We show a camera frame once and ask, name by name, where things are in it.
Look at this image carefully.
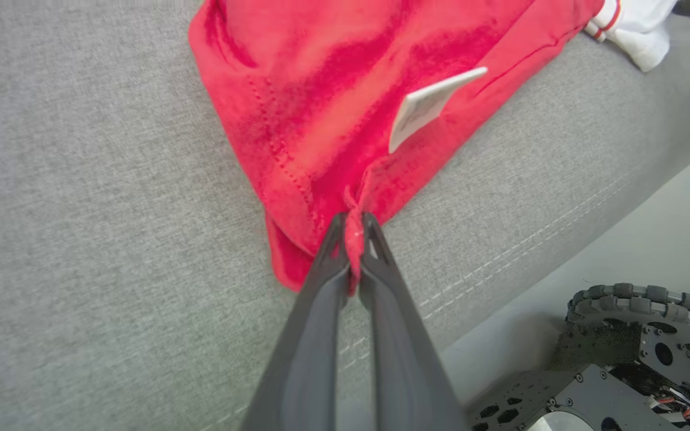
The red basketball jersey white trim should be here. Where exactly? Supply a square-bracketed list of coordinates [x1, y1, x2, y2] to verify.
[188, 0, 679, 297]

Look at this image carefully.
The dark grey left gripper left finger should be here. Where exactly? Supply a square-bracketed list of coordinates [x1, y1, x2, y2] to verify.
[242, 213, 352, 431]

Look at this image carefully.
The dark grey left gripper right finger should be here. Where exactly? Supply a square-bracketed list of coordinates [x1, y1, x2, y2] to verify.
[359, 212, 469, 431]

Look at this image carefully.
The black omni wheel with rollers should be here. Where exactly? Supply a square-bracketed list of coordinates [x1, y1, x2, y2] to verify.
[563, 282, 690, 390]

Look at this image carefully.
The grey fabric sofa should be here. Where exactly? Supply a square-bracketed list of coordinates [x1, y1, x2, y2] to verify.
[0, 0, 690, 431]

